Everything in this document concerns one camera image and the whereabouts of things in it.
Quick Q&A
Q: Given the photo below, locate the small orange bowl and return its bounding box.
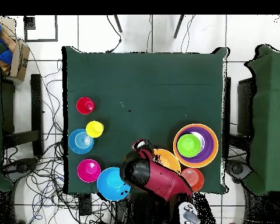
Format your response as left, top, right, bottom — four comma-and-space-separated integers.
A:
180, 167, 205, 193

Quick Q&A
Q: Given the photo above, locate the tangle of black cables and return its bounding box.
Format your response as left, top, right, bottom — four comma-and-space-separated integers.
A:
1, 53, 115, 224

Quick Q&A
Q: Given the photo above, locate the black bench stand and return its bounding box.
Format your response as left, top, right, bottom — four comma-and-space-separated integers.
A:
1, 73, 44, 157

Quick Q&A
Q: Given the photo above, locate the black floor cable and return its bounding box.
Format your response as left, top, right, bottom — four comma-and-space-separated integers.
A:
106, 15, 123, 53

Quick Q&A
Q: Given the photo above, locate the yellow cup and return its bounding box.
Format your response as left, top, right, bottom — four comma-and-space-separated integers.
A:
85, 120, 105, 139

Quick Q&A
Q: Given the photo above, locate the cardboard box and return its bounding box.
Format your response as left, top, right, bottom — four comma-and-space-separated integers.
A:
0, 16, 30, 81

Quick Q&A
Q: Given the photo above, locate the red cup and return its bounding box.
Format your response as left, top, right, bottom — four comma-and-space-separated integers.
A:
76, 96, 96, 116

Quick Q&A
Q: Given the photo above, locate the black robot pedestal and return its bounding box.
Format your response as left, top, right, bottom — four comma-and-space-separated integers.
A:
114, 192, 171, 224

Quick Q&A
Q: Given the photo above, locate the deep blue bowl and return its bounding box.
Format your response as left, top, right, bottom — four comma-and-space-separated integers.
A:
96, 166, 132, 202

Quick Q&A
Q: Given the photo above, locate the black power box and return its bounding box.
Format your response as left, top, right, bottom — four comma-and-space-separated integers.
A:
78, 193, 93, 216

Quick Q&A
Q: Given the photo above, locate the black tripod leg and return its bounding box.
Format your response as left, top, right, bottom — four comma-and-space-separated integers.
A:
173, 15, 185, 39
113, 15, 123, 33

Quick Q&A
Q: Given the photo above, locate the dark green tablecloth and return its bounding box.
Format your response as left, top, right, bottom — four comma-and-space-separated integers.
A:
61, 45, 230, 194

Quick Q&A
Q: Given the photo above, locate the purple bowl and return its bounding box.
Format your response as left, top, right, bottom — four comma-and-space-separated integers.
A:
176, 125, 216, 164

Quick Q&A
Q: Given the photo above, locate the small pink bowl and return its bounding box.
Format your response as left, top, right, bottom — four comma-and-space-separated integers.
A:
76, 159, 102, 183

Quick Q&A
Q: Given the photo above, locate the small green bowl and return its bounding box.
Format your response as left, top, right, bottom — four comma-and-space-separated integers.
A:
176, 133, 202, 158

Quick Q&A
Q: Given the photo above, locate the black pedestal foot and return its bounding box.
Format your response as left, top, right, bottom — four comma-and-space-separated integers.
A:
225, 158, 254, 184
2, 157, 39, 180

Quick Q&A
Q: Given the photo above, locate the shallow blue bowl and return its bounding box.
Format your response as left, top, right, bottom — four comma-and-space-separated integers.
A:
68, 128, 95, 155

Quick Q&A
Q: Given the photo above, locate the black square floor frame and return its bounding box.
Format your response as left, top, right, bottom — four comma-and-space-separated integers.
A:
23, 15, 59, 43

